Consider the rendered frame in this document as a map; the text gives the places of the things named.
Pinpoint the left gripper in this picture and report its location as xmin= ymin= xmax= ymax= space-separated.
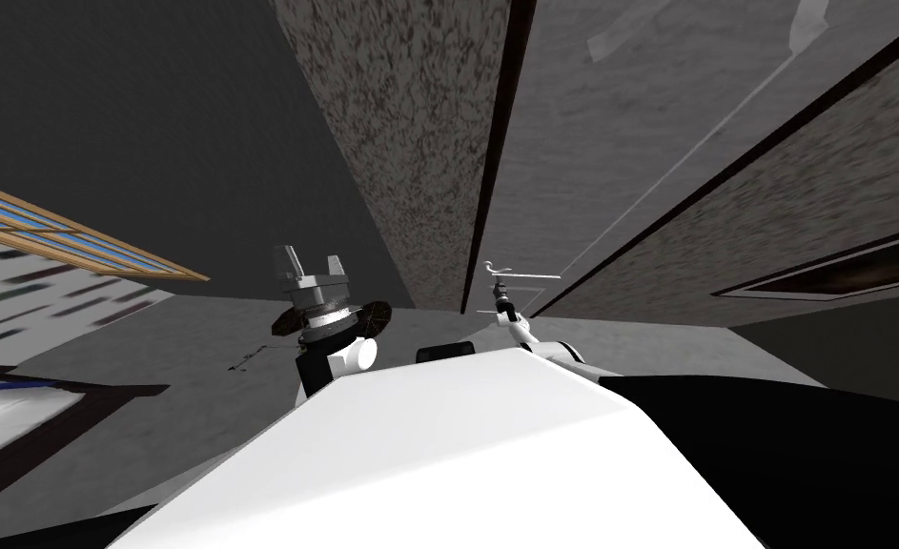
xmin=273 ymin=244 xmax=352 ymax=310

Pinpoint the silver door handle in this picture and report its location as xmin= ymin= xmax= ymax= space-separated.
xmin=482 ymin=259 xmax=563 ymax=283

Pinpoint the wooden framed window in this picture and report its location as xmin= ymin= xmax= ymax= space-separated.
xmin=0 ymin=174 xmax=212 ymax=284

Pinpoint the grey door leaf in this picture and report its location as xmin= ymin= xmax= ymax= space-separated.
xmin=460 ymin=0 xmax=899 ymax=318

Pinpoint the dark framed bed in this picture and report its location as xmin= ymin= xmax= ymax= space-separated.
xmin=0 ymin=363 xmax=172 ymax=521

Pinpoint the dark framed wall picture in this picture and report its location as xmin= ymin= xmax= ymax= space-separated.
xmin=711 ymin=225 xmax=899 ymax=303

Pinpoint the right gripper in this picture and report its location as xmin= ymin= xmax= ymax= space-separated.
xmin=492 ymin=279 xmax=521 ymax=322

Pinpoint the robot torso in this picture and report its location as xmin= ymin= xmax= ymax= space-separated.
xmin=105 ymin=342 xmax=766 ymax=549

